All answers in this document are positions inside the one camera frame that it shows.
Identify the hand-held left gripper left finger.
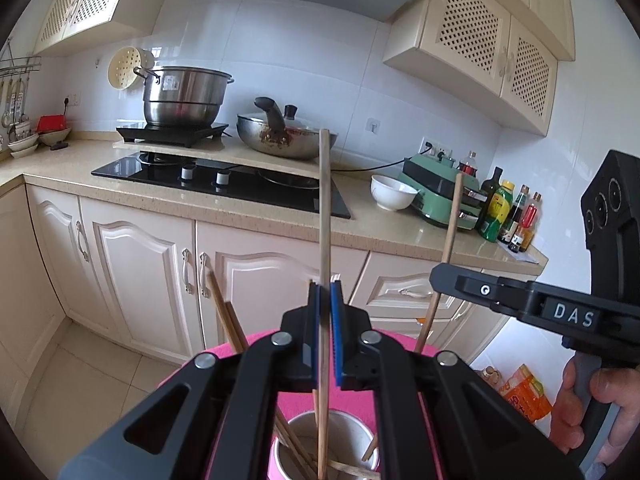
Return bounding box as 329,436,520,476
59,280,322,480

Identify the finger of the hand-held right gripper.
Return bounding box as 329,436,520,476
430,262,536,317

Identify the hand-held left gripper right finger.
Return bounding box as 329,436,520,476
329,275,583,480

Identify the thin brown chopstick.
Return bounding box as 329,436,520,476
318,129,332,480
414,174,463,356

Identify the bundle of wooden chopsticks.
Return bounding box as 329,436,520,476
205,270,380,480

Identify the white chopstick holder cup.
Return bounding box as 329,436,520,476
268,409,382,480

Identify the person's right hand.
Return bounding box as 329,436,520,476
549,360,640,468

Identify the white paper sheet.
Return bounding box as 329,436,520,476
500,240,541,265

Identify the pink tablecloth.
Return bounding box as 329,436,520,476
157,329,443,480

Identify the green bottle with yellow cap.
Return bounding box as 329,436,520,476
480,180,516,241

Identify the dark soy sauce bottle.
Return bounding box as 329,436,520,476
500,185,530,245

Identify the red sauce bottle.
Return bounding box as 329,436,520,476
517,191,543,252

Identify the dark olive oil bottle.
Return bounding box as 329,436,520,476
477,166,503,231

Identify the orange snack packet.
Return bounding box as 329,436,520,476
500,364,553,426

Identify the green electric cooker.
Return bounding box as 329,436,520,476
402,154,488,232

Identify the cream base cabinet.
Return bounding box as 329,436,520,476
0,180,541,366

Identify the wok with glass lid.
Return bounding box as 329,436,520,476
236,96,338,161

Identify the black glass gas stove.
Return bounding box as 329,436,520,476
91,152,352,220

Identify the black induction cooker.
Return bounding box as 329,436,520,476
116,121,228,149

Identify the stainless steel pot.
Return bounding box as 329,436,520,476
132,66,235,128

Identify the beige stone countertop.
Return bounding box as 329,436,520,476
0,130,549,277

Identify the wide white bowl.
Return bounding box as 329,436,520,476
39,127,72,147

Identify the cream round strainer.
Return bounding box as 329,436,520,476
108,46,156,91

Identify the stack of white bowls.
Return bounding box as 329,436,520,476
7,120,40,159

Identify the white double wall socket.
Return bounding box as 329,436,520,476
422,137,453,159

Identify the black power cable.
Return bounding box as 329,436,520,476
330,144,432,174

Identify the cream wall cabinet row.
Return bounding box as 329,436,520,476
442,0,576,61

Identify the steel wall utensil rack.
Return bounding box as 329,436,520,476
0,40,43,78

